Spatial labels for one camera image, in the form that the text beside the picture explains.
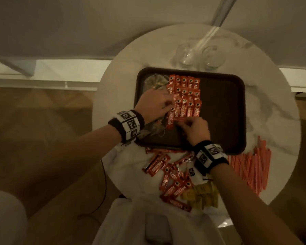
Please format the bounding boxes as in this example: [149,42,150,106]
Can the person's right hand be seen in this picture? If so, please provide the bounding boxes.
[177,116,211,147]

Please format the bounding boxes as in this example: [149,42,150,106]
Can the person's left hand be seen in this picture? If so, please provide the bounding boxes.
[134,88,175,125]

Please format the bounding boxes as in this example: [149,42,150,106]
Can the single red coffee stick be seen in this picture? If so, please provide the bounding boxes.
[166,106,177,131]

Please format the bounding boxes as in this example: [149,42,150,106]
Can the neat cluster of tea bags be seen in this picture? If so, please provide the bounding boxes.
[140,73,170,137]

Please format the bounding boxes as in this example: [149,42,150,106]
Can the dark brown tray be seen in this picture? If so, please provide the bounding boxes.
[134,67,247,156]

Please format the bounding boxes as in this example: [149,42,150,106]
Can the red Nescafe sachets group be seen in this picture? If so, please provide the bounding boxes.
[166,75,202,118]

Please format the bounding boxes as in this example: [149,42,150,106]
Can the pile of red Nescafe sachets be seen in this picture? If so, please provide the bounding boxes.
[142,147,197,213]

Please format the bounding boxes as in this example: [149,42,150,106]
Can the pile of yellow sachets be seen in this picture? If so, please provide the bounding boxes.
[181,182,220,210]

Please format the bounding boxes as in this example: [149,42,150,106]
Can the pile of orange stick packets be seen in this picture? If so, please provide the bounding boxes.
[228,136,272,196]

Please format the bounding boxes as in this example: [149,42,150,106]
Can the person's right forearm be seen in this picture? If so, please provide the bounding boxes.
[210,163,304,245]

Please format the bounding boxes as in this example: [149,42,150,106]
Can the person's left forearm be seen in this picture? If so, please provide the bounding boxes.
[13,124,123,222]

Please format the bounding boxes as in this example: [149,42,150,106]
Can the person's white trousers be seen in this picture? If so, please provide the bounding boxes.
[0,189,226,245]

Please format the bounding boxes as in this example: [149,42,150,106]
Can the black right wristband with markers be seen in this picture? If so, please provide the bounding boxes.
[193,140,230,176]

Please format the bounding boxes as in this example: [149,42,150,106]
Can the clear glass cup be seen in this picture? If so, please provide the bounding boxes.
[176,43,201,68]
[201,46,226,70]

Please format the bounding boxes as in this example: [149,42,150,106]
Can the round white marble table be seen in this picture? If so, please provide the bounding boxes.
[0,58,306,95]

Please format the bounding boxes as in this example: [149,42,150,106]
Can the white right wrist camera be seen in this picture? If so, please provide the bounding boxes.
[186,164,206,185]

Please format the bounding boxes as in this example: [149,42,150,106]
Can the black left camera cable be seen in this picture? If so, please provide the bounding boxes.
[78,159,108,220]

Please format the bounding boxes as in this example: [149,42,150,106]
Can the perforated metal wall rail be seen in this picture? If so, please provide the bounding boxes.
[210,0,239,27]

